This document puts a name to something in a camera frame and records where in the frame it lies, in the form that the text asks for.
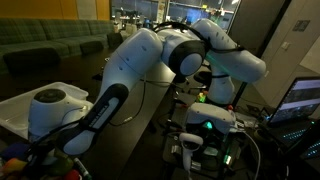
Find white VR headset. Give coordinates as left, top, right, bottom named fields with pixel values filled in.
left=184, top=102, right=237, bottom=136

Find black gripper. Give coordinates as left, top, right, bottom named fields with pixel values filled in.
left=20, top=141, right=56, bottom=180

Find thick white cable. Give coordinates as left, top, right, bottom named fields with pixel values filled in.
left=238, top=129, right=262, bottom=180

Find black office chair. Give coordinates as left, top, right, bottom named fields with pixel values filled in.
left=193, top=69, right=214, bottom=88

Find grey wall sign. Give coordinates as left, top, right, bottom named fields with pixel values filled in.
left=292, top=19, right=311, bottom=33

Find white plastic bin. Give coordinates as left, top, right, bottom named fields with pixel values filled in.
left=0, top=81, right=90, bottom=139

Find black equipment stand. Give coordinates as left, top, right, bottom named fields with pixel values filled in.
left=163, top=133, right=241, bottom=180

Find green toy fruit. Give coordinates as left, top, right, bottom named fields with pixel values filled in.
left=49, top=156, right=74, bottom=176

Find white wall switch plate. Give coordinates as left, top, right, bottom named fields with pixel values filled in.
left=280, top=41, right=292, bottom=51

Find white green marker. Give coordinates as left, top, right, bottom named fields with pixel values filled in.
left=73, top=157, right=92, bottom=180

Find blue block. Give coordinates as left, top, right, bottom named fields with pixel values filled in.
left=0, top=143, right=31, bottom=161

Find red orange ball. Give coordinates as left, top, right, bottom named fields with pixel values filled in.
left=64, top=169, right=81, bottom=180

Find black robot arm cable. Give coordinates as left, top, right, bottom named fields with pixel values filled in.
left=153, top=21, right=246, bottom=54

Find white VR controller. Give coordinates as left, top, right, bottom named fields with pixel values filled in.
left=178, top=132, right=204, bottom=173

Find green plaid couch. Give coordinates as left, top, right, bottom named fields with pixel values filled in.
left=0, top=17, right=116, bottom=73

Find open laptop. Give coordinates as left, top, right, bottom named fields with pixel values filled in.
left=264, top=76, right=320, bottom=161

